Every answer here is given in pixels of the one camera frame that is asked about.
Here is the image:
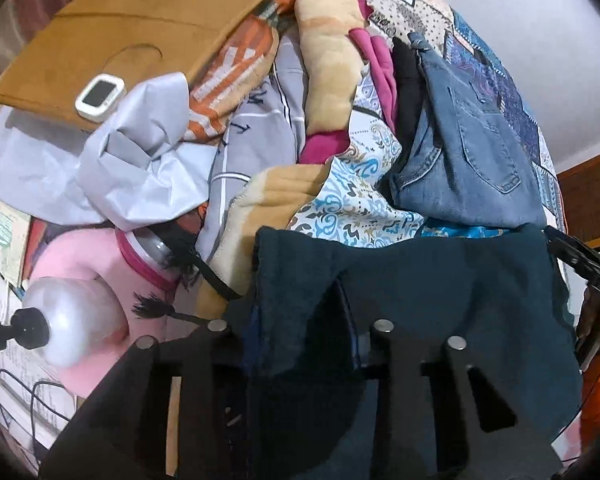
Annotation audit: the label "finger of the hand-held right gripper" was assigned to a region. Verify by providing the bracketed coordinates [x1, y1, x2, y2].
[542, 225, 600, 273]

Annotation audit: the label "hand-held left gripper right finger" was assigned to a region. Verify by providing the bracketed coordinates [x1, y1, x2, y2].
[332, 280, 563, 480]

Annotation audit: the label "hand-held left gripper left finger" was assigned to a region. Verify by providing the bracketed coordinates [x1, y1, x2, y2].
[39, 310, 255, 480]

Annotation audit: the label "dark teal pants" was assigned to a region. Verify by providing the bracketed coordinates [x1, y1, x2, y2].
[247, 225, 583, 480]

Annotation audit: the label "person's right hand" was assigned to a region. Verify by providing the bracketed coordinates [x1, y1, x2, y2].
[577, 285, 600, 356]

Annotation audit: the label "wooden door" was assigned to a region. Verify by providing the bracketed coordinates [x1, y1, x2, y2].
[557, 157, 600, 256]

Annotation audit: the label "blue paisley printed cloth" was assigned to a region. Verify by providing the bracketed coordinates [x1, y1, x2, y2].
[287, 75, 506, 248]

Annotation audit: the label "blue denim jeans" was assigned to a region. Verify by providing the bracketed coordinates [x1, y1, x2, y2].
[390, 32, 548, 228]

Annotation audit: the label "pink bottle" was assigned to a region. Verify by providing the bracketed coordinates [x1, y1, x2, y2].
[22, 225, 181, 401]

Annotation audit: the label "pile of printed papers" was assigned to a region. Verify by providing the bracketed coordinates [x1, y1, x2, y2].
[0, 260, 81, 461]

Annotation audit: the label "grey striped sheet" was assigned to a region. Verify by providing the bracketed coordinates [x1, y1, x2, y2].
[207, 35, 311, 261]

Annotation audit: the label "light grey cloth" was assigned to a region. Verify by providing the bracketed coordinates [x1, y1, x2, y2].
[0, 72, 216, 231]

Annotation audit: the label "patchwork quilt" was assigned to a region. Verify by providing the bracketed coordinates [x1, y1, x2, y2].
[360, 0, 567, 241]

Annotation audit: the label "black cloth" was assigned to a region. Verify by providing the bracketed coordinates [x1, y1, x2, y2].
[391, 37, 427, 161]

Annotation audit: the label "green printed booklet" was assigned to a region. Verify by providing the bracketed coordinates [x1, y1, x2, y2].
[0, 195, 33, 286]

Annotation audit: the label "magenta cloth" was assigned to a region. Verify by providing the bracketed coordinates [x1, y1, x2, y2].
[299, 0, 398, 166]

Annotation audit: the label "beige plush blanket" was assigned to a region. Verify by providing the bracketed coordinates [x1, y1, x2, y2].
[195, 0, 368, 321]

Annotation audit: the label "orange printed cloth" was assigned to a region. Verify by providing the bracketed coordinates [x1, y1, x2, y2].
[185, 0, 301, 146]

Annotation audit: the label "white digital timer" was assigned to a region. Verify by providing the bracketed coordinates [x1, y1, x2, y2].
[75, 74, 127, 123]

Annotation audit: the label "wooden lap board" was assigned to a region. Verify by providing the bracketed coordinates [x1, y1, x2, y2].
[0, 0, 306, 131]

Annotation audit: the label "pink curtain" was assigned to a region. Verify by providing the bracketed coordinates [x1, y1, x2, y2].
[0, 0, 86, 93]

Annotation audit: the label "silver dome with black mount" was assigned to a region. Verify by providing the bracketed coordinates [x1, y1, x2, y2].
[0, 276, 131, 368]

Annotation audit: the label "black cable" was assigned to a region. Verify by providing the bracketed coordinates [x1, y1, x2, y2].
[0, 367, 76, 441]

